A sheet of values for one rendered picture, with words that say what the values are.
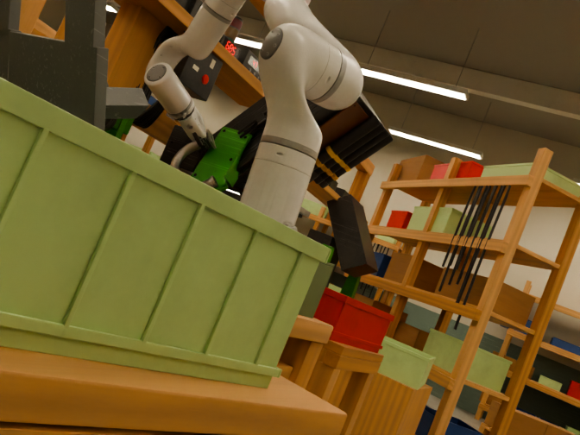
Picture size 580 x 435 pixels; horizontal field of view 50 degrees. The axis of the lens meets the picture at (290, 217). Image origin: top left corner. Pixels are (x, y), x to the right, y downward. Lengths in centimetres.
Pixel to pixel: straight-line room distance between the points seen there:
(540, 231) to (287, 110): 975
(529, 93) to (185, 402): 889
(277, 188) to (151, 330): 68
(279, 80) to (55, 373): 86
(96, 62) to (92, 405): 28
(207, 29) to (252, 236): 120
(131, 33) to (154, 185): 158
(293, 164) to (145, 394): 76
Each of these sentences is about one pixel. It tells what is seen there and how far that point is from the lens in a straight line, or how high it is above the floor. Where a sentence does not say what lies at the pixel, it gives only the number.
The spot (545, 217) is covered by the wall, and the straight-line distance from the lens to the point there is 1090.
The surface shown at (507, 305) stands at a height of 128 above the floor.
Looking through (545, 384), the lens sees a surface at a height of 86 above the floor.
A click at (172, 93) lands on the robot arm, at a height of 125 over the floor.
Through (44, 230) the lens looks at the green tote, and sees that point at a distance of 48.
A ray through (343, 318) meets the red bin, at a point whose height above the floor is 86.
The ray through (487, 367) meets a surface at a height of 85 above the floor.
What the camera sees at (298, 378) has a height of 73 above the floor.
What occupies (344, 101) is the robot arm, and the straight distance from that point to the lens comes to 131.
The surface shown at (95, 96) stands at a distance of 57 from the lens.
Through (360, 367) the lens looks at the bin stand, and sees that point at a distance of 177.
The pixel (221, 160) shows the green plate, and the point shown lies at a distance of 198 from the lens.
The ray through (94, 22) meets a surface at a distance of 57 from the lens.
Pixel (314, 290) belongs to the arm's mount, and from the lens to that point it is 124.
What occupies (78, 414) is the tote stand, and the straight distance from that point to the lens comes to 50.
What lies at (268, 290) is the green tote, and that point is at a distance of 65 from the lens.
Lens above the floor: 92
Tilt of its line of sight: 5 degrees up
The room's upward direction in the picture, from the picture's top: 23 degrees clockwise
